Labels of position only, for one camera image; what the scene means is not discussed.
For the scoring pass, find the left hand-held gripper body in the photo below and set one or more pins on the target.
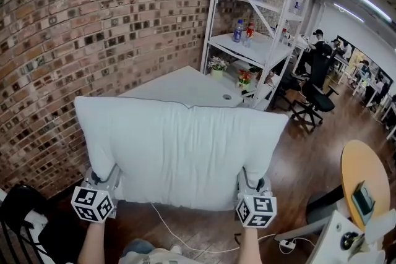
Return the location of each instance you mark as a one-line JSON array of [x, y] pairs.
[[92, 202]]

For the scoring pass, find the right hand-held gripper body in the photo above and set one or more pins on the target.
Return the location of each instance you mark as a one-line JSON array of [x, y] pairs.
[[256, 210]]

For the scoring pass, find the white cushion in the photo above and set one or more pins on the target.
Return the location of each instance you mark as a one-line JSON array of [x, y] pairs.
[[182, 151]]

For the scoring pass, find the person's left forearm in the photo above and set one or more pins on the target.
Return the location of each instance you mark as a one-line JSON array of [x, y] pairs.
[[92, 241]]

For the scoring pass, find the person's right forearm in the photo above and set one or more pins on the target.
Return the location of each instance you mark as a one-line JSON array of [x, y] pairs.
[[250, 245]]

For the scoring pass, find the white power strip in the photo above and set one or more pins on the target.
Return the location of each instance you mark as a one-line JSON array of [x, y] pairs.
[[287, 244]]

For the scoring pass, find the black metal chair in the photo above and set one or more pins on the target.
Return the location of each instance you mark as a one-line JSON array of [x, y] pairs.
[[21, 210]]

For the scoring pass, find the person's legs in jeans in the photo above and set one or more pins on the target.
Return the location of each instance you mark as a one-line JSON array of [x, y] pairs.
[[145, 253]]

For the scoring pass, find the green box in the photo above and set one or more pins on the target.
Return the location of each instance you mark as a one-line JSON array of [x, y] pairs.
[[363, 201]]

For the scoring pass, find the round wooden table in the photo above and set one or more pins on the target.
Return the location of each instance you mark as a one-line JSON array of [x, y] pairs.
[[362, 170]]

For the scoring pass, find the black office chair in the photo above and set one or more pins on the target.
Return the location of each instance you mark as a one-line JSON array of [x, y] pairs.
[[286, 83], [318, 96]]

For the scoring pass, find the red flowers in white pot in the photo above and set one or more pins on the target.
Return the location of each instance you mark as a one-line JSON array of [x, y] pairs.
[[244, 78]]

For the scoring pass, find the white desk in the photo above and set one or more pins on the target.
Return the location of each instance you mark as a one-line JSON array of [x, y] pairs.
[[188, 85]]

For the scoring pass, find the pink flowers in white pot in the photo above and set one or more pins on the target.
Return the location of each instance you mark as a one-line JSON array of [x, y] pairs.
[[217, 66]]

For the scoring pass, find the white metal shelf rack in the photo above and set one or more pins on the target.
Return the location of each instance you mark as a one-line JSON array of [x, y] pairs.
[[263, 49]]

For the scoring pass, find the red cap drink bottle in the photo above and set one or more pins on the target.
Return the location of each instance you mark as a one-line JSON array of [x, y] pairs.
[[249, 34]]

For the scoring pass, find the clear bottle with red cap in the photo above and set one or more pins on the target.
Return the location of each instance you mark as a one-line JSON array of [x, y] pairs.
[[284, 36]]

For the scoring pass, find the purple drink bottle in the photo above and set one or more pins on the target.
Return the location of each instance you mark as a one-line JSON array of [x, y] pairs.
[[237, 31]]

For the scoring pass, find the clear plastic bottle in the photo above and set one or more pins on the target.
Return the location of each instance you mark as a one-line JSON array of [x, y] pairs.
[[298, 5]]

